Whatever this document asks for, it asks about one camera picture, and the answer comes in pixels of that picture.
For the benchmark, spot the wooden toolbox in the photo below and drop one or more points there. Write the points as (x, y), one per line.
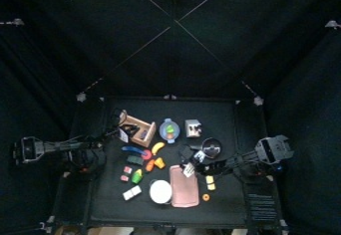
(145, 138)

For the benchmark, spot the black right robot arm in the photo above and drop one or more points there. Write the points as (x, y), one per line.
(273, 149)

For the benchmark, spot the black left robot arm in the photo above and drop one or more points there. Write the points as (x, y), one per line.
(58, 146)

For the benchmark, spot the yellow toy block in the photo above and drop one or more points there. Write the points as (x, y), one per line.
(212, 187)
(209, 179)

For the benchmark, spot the small black box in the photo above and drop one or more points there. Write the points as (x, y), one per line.
(185, 152)

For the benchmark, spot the black toy frying pan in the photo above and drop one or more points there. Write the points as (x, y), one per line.
(212, 147)

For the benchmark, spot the blue toy tool red end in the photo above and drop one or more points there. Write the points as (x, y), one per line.
(133, 150)

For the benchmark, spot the pink rectangular tray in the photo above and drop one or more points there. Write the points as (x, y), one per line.
(184, 190)

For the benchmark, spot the orange yellow toy food piece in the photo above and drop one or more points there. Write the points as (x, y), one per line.
(160, 163)

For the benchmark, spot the yellow toy banana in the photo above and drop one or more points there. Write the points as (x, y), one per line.
(157, 148)

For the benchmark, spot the dark green toy block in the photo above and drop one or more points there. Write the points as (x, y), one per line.
(135, 160)

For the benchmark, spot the blue bowl with toy vegetables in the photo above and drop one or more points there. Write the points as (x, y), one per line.
(170, 131)

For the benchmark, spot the orange toy carrot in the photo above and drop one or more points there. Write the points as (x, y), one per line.
(150, 166)

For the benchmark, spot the white round plate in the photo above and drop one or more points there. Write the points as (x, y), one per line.
(161, 191)

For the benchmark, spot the small pink cube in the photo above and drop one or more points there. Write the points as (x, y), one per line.
(127, 170)
(125, 178)

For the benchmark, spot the green yellow toy corn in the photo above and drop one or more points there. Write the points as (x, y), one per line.
(137, 176)

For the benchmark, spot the white rectangular block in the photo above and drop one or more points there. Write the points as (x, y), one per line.
(131, 192)

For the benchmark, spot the metal frame clamp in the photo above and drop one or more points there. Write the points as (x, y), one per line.
(81, 96)
(259, 100)
(16, 22)
(332, 24)

